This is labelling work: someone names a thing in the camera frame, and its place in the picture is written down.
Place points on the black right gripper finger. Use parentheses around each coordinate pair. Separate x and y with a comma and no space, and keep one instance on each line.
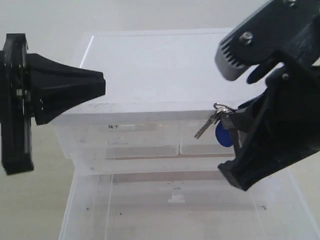
(276,129)

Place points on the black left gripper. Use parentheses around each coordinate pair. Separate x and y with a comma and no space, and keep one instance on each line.
(62,88)

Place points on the top left small drawer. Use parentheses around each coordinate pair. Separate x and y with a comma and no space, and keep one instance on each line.
(115,140)

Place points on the small drawer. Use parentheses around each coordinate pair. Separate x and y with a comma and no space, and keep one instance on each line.
(115,140)
(207,144)

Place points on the key bunch with blue fob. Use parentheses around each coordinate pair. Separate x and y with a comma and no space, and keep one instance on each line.
(222,135)

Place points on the wide drawer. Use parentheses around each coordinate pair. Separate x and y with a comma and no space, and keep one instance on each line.
(185,206)

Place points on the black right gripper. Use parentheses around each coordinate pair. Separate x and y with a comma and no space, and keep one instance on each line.
(278,25)

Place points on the white translucent drawer cabinet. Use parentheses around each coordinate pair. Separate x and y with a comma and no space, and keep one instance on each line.
(153,76)

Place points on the top right small drawer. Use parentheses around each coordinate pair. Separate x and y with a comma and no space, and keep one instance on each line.
(207,144)

